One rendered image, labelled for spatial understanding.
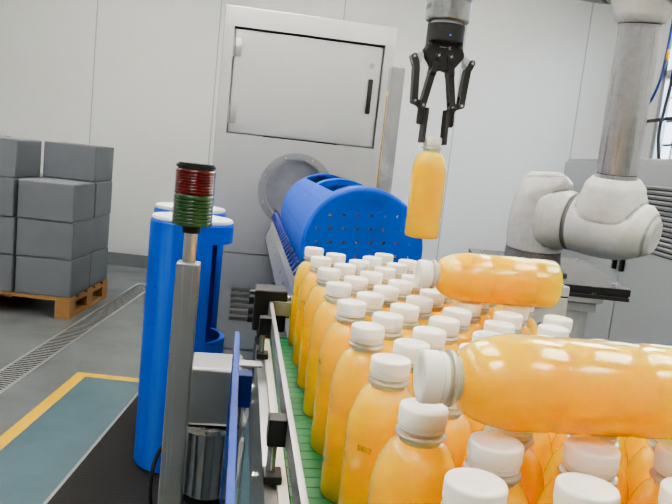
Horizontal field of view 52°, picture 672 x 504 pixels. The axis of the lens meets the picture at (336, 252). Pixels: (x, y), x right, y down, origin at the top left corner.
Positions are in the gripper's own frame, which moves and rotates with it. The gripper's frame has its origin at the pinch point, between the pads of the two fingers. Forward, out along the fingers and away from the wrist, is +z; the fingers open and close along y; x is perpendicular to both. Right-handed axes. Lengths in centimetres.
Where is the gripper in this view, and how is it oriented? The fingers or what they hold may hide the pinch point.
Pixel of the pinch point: (434, 127)
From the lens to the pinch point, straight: 144.7
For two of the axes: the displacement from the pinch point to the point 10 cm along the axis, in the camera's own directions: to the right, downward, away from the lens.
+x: 1.3, 1.5, -9.8
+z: -1.1, 9.9, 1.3
